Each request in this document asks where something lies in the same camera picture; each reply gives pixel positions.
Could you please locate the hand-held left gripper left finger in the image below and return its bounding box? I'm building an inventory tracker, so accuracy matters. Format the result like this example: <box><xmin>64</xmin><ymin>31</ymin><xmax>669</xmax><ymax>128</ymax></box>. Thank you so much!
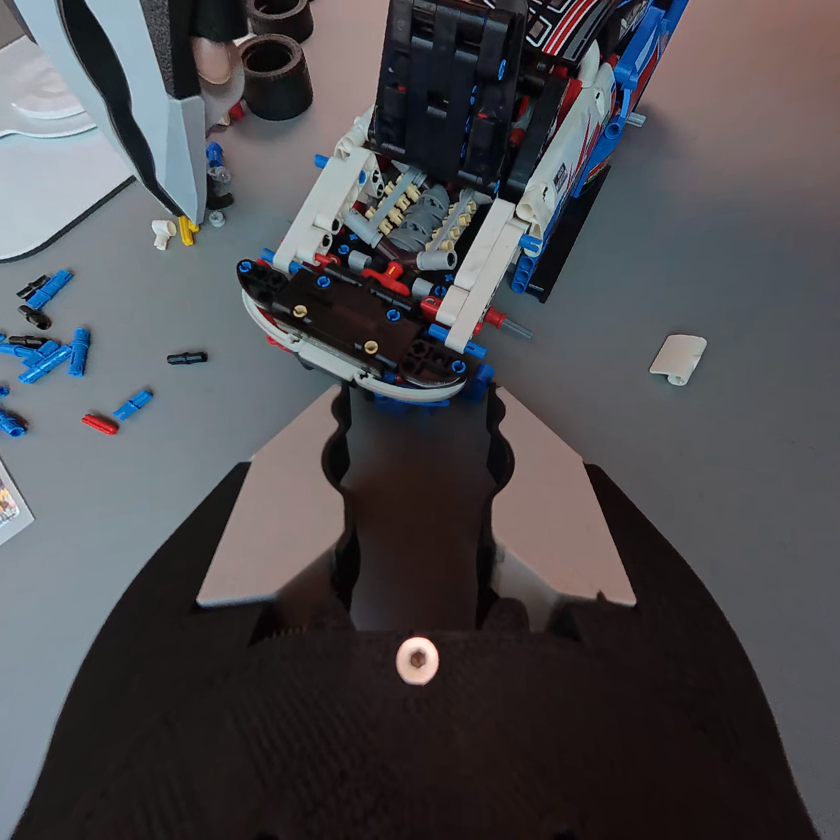
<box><xmin>197</xmin><ymin>384</ymin><xmax>361</xmax><ymax>606</ymax></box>

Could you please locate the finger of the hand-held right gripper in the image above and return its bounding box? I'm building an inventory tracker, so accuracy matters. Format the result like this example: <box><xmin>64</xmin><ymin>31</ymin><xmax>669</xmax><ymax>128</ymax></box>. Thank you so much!
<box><xmin>14</xmin><ymin>0</ymin><xmax>191</xmax><ymax>221</ymax></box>
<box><xmin>167</xmin><ymin>94</ymin><xmax>210</xmax><ymax>224</ymax></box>

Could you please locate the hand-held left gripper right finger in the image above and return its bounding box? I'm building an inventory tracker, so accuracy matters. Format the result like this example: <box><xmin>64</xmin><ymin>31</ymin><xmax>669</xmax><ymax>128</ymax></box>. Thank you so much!
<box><xmin>481</xmin><ymin>386</ymin><xmax>636</xmax><ymax>606</ymax></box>

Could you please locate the brick-built toy race car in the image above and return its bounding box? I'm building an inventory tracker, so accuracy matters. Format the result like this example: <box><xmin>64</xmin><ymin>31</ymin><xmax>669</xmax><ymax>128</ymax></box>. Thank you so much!
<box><xmin>235</xmin><ymin>0</ymin><xmax>690</xmax><ymax>421</ymax></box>

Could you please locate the grey desk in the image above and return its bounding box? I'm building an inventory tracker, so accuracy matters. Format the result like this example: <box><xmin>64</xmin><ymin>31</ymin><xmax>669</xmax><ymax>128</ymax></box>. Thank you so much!
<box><xmin>0</xmin><ymin>0</ymin><xmax>840</xmax><ymax>828</ymax></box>

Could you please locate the person's right hand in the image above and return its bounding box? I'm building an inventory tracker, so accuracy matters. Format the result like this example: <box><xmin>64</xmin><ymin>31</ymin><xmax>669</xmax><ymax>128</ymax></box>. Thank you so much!
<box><xmin>196</xmin><ymin>36</ymin><xmax>235</xmax><ymax>88</ymax></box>

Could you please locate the black rubber toy tyre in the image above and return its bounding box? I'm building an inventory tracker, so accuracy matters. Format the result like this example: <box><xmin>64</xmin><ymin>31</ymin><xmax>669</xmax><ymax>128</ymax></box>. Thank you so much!
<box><xmin>238</xmin><ymin>33</ymin><xmax>316</xmax><ymax>123</ymax></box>
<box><xmin>246</xmin><ymin>0</ymin><xmax>316</xmax><ymax>44</ymax></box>

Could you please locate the white metal book stand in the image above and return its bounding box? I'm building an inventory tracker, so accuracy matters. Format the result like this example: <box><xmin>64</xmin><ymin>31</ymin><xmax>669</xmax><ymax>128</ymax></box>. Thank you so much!
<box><xmin>0</xmin><ymin>33</ymin><xmax>137</xmax><ymax>265</ymax></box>

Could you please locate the pile of blue pins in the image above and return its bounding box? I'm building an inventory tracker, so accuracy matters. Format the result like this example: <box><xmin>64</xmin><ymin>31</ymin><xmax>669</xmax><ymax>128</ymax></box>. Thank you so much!
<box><xmin>0</xmin><ymin>268</ymin><xmax>156</xmax><ymax>439</ymax></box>

